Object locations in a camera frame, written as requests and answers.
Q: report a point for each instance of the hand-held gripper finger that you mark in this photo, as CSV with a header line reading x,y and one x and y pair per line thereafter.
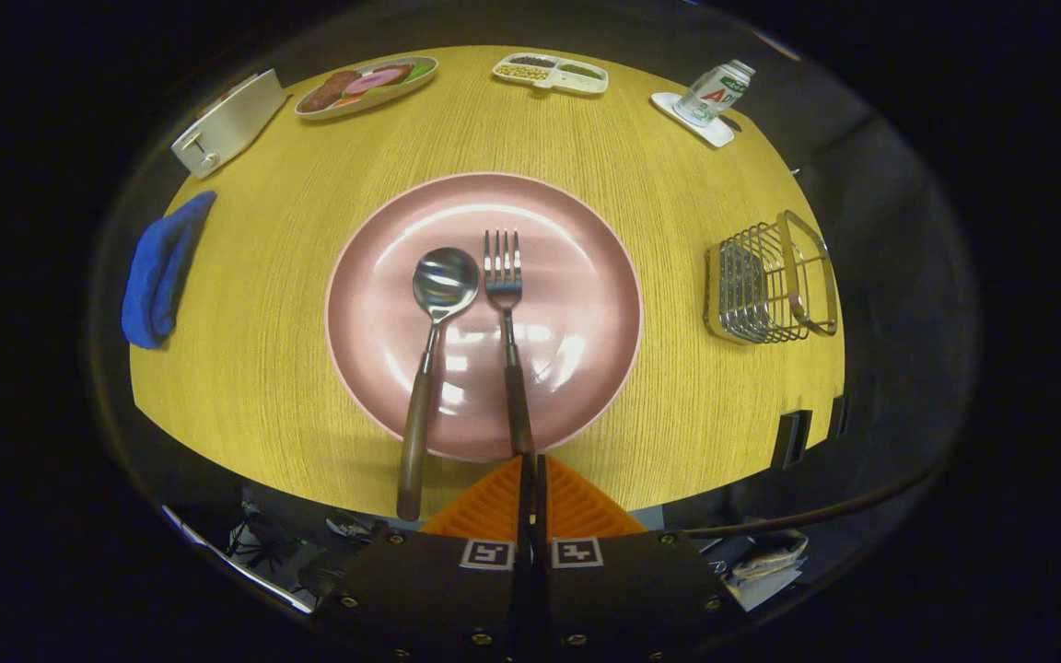
x,y
542,571
521,571

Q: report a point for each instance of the crumpled white bag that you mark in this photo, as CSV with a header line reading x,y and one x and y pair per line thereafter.
x,y
770,564

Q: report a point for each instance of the black table clamp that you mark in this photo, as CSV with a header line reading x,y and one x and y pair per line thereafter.
x,y
839,416
790,440

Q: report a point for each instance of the pink round plate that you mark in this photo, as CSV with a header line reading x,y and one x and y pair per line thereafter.
x,y
567,276

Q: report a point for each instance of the blue folded towel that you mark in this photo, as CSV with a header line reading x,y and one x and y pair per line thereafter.
x,y
162,276

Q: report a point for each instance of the white square coaster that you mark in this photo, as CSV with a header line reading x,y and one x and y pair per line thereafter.
x,y
713,134

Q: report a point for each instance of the white divided bean dish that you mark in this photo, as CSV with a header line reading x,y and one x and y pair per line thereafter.
x,y
549,81

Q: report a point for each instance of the grey food plate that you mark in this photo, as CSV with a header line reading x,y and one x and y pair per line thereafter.
x,y
374,103

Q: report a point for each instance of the orange carrot slice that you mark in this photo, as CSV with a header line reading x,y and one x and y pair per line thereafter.
x,y
346,101

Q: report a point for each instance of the white drink bottle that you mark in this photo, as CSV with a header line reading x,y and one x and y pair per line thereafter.
x,y
713,94

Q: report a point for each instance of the green lettuce leaf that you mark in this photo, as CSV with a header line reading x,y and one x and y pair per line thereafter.
x,y
420,71

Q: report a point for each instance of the pink ham slice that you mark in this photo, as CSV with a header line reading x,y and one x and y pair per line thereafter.
x,y
372,80

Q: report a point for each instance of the small brown meat piece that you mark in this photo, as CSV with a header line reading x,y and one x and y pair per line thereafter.
x,y
398,71

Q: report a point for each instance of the large brown meat piece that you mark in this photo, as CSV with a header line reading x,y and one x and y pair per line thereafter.
x,y
326,90

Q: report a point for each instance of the white toaster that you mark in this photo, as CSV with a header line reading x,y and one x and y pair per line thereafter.
x,y
231,124

